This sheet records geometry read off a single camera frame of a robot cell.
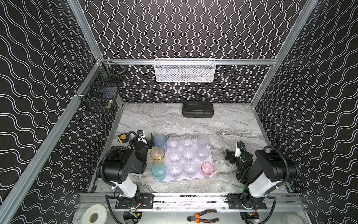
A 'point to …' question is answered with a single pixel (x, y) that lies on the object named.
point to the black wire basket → (101, 92)
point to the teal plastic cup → (158, 171)
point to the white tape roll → (98, 208)
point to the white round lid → (294, 219)
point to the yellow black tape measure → (123, 138)
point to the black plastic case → (197, 109)
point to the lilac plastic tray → (183, 162)
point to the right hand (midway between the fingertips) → (236, 149)
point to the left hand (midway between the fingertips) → (144, 133)
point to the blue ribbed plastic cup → (160, 140)
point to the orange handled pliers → (195, 218)
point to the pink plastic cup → (207, 169)
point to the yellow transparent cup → (157, 154)
